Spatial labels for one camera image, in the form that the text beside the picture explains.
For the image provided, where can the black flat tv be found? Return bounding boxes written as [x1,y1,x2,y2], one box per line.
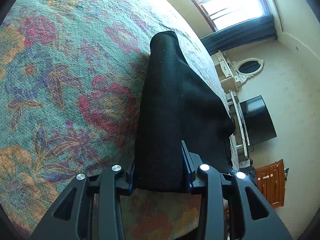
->
[240,95,277,145]

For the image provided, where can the black pants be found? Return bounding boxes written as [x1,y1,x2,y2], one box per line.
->
[133,31,235,193]

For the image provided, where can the floral bedspread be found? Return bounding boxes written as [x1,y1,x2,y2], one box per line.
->
[1,0,225,239]

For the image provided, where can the dark blue curtain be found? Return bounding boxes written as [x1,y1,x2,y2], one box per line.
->
[200,14,277,55]

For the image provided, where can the white oval mirror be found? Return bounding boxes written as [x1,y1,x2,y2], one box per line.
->
[232,58,264,85]

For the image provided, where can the white dressing table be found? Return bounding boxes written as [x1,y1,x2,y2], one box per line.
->
[211,50,242,93]

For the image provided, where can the brown wooden cabinet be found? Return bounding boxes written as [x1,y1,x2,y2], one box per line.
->
[256,159,285,209]

